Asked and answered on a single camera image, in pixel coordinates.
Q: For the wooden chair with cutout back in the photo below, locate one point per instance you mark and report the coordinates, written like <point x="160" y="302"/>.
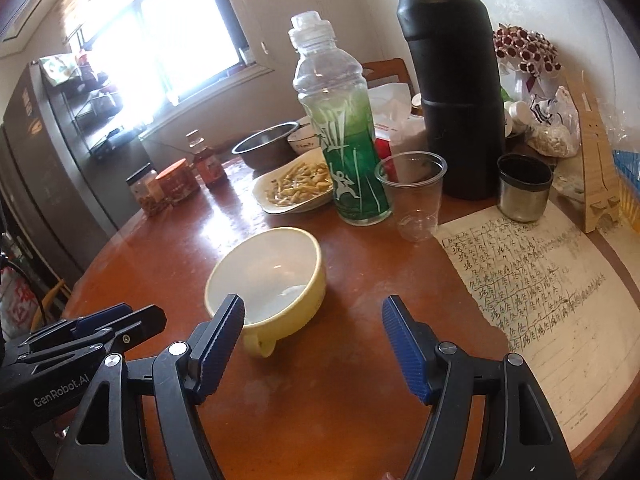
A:
<point x="385" y="70"/>

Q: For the handwritten paper sheet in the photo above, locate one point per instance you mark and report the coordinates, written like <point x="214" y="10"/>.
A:
<point x="550" y="300"/>

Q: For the white dish with food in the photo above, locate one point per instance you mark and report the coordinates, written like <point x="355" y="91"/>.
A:
<point x="295" y="185"/>

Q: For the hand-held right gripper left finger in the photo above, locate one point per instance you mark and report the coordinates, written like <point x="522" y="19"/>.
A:
<point x="222" y="345"/>

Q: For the blue yellow woven item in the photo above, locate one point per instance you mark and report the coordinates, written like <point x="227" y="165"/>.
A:
<point x="627" y="170"/>

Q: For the red white flower bouquet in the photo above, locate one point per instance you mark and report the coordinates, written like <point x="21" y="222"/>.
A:
<point x="525" y="50"/>

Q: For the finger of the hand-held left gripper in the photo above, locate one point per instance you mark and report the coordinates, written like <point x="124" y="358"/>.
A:
<point x="135" y="327"/>
<point x="97" y="317"/>

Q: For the red tin can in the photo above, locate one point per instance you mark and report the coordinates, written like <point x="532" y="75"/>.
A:
<point x="177" y="182"/>

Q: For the white red plastic bag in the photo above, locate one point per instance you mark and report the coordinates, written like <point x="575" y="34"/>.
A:
<point x="20" y="300"/>

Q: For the white ceramic bowl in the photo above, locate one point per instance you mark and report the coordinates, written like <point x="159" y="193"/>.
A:
<point x="300" y="140"/>

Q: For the window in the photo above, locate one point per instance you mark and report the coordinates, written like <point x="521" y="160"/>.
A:
<point x="175" y="25"/>

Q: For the steel thermos cup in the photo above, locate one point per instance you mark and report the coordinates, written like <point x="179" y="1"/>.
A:
<point x="522" y="195"/>

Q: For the clear bag of nuts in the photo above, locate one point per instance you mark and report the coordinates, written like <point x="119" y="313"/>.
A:
<point x="550" y="135"/>

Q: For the glass jar with black lid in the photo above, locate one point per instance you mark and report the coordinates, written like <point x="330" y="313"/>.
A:
<point x="147" y="195"/>

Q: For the grey refrigerator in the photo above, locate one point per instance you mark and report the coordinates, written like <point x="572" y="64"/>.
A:
<point x="60" y="170"/>

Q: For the black thermos flask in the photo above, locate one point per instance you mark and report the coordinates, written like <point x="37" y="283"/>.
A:
<point x="450" y="85"/>

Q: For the floral cloth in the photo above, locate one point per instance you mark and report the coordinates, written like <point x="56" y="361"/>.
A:
<point x="60" y="67"/>

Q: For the brown sauce bottle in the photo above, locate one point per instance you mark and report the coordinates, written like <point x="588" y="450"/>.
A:
<point x="210" y="167"/>

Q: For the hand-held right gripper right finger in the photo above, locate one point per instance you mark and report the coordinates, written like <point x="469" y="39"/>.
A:
<point x="405" y="350"/>

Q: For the curved-back wooden chair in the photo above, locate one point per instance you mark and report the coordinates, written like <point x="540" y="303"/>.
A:
<point x="50" y="300"/>

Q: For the white ceramic cup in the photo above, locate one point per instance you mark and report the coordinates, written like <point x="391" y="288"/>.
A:
<point x="515" y="115"/>

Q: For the small steel bowl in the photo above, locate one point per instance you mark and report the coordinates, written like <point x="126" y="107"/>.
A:
<point x="260" y="150"/>

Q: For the green drink bottle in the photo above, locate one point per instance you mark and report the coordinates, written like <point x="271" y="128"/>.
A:
<point x="350" y="170"/>

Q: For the clear plastic cup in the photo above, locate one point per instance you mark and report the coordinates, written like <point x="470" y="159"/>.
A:
<point x="415" y="200"/>

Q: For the red packet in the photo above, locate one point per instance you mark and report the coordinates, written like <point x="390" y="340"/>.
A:
<point x="382" y="152"/>

